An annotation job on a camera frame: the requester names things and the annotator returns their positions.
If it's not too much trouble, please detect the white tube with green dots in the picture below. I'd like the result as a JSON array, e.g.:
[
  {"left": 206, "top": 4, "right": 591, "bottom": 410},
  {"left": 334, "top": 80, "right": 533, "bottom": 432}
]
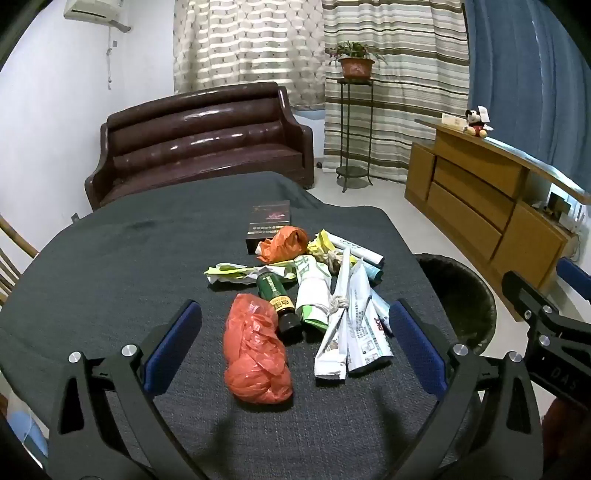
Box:
[{"left": 330, "top": 233, "right": 385, "bottom": 268}]

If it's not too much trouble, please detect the air conditioner cable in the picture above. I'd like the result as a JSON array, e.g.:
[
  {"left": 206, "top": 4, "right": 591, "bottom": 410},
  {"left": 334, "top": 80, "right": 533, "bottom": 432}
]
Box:
[{"left": 106, "top": 25, "right": 119, "bottom": 92}]

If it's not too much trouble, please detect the trash bin with black bag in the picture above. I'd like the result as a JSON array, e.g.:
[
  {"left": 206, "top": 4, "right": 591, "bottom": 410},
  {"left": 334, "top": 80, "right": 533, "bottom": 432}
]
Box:
[{"left": 412, "top": 253, "right": 498, "bottom": 356}]

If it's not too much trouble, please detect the mouse plush toy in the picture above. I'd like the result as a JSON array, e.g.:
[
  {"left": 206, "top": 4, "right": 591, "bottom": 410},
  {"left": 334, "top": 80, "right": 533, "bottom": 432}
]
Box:
[{"left": 463, "top": 105, "right": 494, "bottom": 138}]

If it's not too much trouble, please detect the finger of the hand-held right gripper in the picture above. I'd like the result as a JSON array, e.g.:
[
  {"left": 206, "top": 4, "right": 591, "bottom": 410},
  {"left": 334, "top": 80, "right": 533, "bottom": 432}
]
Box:
[
  {"left": 502, "top": 271, "right": 566, "bottom": 344},
  {"left": 556, "top": 257, "right": 591, "bottom": 291}
]

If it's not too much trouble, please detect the black metal plant stand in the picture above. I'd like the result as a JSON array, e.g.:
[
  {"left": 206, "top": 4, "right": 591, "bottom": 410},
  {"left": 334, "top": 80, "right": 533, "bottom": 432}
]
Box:
[{"left": 335, "top": 78, "right": 374, "bottom": 193}]

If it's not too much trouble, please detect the green brown striped curtain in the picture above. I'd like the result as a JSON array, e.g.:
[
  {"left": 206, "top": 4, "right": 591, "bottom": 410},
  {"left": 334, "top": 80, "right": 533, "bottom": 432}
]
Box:
[{"left": 322, "top": 0, "right": 471, "bottom": 183}]

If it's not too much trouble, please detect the small orange plastic bag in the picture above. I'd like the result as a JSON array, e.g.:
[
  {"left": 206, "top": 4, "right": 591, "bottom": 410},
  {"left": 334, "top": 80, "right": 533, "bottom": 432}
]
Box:
[{"left": 255, "top": 226, "right": 309, "bottom": 265}]

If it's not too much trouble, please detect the teal tube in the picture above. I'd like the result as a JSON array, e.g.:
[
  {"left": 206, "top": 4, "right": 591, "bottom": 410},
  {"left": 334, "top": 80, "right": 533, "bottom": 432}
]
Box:
[{"left": 353, "top": 258, "right": 384, "bottom": 284}]

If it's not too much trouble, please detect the large red plastic bag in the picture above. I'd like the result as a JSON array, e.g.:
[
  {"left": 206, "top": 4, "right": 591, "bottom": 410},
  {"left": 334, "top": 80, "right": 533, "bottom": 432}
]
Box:
[{"left": 223, "top": 293, "right": 294, "bottom": 405}]

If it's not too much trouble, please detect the potted plant in terracotta pot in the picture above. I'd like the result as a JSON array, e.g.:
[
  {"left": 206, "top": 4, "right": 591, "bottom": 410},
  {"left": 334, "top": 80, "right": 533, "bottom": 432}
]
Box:
[{"left": 329, "top": 41, "right": 386, "bottom": 80}]

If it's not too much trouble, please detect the white air conditioner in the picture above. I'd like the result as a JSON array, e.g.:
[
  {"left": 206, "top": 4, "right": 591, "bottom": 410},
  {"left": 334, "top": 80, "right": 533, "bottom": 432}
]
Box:
[{"left": 64, "top": 0, "right": 132, "bottom": 32}]

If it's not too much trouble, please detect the wooden cabinet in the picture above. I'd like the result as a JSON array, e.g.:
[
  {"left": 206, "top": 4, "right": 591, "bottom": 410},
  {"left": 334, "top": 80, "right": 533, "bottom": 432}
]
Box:
[{"left": 405, "top": 117, "right": 591, "bottom": 320}]

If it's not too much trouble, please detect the dark brown leather sofa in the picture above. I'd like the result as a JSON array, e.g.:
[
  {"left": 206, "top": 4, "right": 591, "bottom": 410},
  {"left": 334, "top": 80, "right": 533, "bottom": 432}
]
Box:
[{"left": 84, "top": 82, "right": 315, "bottom": 210}]

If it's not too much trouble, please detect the beige patterned curtain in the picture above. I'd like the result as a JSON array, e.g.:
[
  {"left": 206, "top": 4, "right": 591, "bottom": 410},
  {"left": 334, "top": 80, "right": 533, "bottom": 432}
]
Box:
[{"left": 173, "top": 0, "right": 326, "bottom": 109}]

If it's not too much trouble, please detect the dark green bottle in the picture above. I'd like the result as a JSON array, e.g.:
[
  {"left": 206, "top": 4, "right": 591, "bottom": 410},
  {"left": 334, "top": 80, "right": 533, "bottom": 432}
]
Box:
[{"left": 256, "top": 272, "right": 302, "bottom": 335}]

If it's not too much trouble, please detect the wooden chair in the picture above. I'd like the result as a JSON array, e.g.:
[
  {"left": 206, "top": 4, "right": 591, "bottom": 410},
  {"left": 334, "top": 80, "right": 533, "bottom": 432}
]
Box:
[{"left": 0, "top": 215, "right": 40, "bottom": 308}]

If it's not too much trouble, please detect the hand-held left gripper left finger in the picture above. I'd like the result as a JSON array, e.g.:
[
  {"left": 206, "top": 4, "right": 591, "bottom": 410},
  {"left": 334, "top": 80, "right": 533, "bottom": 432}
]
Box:
[{"left": 47, "top": 299, "right": 218, "bottom": 480}]

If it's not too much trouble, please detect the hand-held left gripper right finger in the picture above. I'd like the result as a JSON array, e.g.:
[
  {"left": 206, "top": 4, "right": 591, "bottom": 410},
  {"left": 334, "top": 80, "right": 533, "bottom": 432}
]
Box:
[{"left": 389, "top": 299, "right": 543, "bottom": 480}]

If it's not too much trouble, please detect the small dark brown box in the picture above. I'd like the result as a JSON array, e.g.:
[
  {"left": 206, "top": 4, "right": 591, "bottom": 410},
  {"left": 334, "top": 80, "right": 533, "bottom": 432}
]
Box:
[{"left": 546, "top": 191, "right": 570, "bottom": 217}]

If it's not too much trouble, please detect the white blue packet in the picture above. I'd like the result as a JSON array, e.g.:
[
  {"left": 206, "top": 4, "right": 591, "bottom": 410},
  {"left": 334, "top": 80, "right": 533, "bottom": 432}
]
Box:
[{"left": 369, "top": 291, "right": 394, "bottom": 334}]

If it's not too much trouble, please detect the blue curtain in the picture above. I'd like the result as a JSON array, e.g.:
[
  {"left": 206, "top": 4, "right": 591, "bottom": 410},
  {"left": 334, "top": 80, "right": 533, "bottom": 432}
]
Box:
[{"left": 464, "top": 0, "right": 591, "bottom": 190}]

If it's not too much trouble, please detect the yellow wrapper with cord knot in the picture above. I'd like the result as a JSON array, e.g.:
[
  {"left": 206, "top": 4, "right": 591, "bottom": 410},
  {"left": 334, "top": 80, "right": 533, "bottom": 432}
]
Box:
[{"left": 308, "top": 229, "right": 343, "bottom": 273}]

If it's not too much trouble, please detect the long white packet with cord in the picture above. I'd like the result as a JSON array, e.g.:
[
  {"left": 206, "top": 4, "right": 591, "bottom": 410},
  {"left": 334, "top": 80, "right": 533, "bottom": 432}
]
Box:
[{"left": 314, "top": 247, "right": 354, "bottom": 380}]

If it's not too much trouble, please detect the green white twisted packet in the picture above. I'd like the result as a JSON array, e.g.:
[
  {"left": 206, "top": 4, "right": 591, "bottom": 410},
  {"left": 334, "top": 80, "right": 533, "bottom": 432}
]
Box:
[{"left": 293, "top": 256, "right": 333, "bottom": 331}]

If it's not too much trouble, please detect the white printed packet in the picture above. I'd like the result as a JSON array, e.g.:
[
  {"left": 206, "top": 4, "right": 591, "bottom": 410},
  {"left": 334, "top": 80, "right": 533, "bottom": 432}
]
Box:
[{"left": 346, "top": 259, "right": 394, "bottom": 374}]

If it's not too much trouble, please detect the light blue cloth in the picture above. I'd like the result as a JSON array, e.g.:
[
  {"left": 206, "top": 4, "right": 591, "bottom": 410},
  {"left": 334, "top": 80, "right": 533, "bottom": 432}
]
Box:
[{"left": 9, "top": 408, "right": 49, "bottom": 472}]

